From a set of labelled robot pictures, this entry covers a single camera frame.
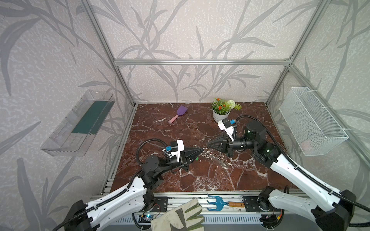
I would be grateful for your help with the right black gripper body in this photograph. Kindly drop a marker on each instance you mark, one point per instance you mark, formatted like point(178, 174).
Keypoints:
point(227, 146)

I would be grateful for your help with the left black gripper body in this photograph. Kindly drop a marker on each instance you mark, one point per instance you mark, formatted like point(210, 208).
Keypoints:
point(185, 159)

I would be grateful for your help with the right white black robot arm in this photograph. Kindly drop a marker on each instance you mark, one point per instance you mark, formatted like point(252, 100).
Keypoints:
point(327, 206)

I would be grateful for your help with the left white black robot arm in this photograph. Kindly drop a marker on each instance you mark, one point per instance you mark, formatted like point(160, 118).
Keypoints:
point(136, 196)

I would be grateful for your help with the white pot with flowers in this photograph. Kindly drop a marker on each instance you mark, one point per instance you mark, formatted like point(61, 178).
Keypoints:
point(222, 108)

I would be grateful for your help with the purple pink toy spatula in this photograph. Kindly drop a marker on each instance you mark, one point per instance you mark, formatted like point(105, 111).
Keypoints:
point(180, 112)

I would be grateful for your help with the green circuit board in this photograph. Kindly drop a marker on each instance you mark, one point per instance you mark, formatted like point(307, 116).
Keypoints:
point(146, 218)

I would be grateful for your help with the blue garden hand fork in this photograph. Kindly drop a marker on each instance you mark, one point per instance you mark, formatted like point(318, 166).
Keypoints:
point(220, 203)

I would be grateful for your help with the white green work glove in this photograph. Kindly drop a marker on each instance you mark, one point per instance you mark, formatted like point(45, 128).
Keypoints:
point(183, 218)

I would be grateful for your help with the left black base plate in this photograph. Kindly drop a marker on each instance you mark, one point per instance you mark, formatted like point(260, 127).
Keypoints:
point(160, 204)

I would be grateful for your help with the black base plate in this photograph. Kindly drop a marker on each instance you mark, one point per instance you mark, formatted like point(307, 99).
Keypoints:
point(160, 204)
point(252, 205)

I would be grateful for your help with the white wire mesh basket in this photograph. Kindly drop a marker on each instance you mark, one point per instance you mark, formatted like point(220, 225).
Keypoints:
point(315, 129)

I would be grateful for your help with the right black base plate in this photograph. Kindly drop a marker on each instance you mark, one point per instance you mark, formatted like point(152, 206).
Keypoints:
point(252, 205)

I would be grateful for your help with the clear plastic wall tray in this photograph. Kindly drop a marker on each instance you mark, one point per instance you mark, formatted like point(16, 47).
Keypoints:
point(77, 131)

